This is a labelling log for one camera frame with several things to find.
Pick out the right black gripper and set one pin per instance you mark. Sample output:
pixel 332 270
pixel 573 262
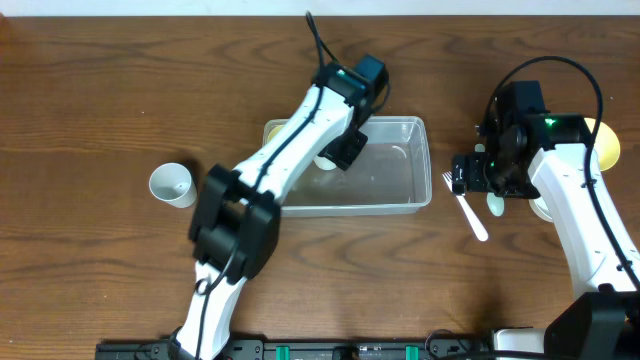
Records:
pixel 461 173

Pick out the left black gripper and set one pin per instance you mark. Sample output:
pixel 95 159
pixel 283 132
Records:
pixel 342 151

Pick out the white plastic cup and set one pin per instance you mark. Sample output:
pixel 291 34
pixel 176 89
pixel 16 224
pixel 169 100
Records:
pixel 324 163

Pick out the mint green plastic spoon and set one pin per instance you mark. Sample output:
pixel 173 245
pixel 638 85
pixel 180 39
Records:
pixel 496 205

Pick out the white plastic fork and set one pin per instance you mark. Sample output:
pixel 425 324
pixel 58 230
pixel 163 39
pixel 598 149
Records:
pixel 477 227

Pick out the white plastic bowl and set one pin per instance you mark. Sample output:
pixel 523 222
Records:
pixel 540 208

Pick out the yellow plastic bowl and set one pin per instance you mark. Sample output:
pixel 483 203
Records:
pixel 607 146

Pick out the grey plastic cup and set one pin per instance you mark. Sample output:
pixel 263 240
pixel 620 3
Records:
pixel 173 184

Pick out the yellow plastic cup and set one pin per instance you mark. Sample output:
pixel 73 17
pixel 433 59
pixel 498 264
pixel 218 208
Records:
pixel 274 132

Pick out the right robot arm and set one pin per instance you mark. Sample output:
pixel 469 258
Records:
pixel 533 154

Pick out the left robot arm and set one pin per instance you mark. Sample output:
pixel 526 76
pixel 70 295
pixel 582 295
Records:
pixel 235 225

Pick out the clear plastic container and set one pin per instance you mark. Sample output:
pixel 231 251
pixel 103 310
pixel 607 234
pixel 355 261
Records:
pixel 391 175

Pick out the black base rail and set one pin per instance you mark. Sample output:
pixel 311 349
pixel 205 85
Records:
pixel 255 349

